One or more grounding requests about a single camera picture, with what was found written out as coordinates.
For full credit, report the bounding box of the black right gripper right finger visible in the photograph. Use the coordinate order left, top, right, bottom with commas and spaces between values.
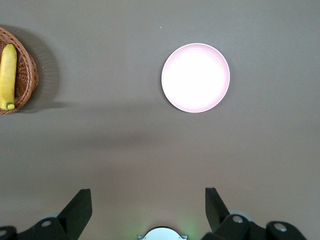
202, 187, 307, 240

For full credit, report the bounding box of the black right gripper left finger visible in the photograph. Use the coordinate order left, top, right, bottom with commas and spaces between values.
0, 188, 93, 240

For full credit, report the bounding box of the yellow banana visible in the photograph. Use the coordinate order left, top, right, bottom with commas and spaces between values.
0, 43, 18, 111

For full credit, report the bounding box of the brown table cloth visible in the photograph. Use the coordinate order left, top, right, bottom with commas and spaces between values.
0, 0, 320, 240

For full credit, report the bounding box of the pink round plate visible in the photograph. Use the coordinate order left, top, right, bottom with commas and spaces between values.
161, 42, 231, 114

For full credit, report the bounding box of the brown wicker basket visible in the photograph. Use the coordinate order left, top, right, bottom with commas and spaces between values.
0, 26, 40, 116

